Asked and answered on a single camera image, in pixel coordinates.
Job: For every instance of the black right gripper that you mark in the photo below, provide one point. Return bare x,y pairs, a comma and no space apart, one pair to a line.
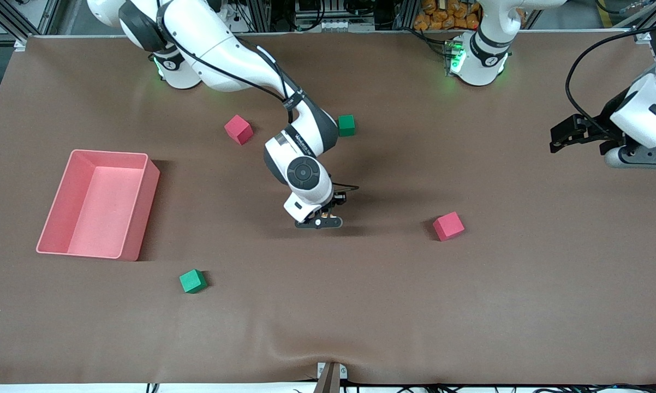
336,202

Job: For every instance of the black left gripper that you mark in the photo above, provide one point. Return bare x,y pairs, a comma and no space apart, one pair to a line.
600,132

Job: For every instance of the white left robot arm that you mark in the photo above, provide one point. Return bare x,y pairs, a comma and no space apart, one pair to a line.
483,60

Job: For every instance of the brown table mat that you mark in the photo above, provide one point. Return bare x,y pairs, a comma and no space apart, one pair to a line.
328,305

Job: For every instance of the green foam cube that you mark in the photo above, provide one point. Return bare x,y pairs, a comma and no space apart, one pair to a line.
192,281
348,125

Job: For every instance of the pink foam cube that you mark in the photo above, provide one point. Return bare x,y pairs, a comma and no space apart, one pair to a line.
448,226
238,130

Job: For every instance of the orange packaged goods pile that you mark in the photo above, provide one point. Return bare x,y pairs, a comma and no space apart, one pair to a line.
445,16

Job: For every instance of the grey electronics box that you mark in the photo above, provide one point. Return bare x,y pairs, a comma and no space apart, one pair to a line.
333,24

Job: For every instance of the white power strip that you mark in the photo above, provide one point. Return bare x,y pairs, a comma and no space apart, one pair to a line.
235,24

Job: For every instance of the pink plastic bin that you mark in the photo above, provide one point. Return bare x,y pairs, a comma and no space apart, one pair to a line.
96,224

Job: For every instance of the aluminium table corner bracket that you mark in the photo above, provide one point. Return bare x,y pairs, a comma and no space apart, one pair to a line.
20,45
642,37

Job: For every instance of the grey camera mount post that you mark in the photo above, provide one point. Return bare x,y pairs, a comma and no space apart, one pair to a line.
329,379

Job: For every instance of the aluminium frame post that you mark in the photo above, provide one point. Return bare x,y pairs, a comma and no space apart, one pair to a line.
261,16
404,16

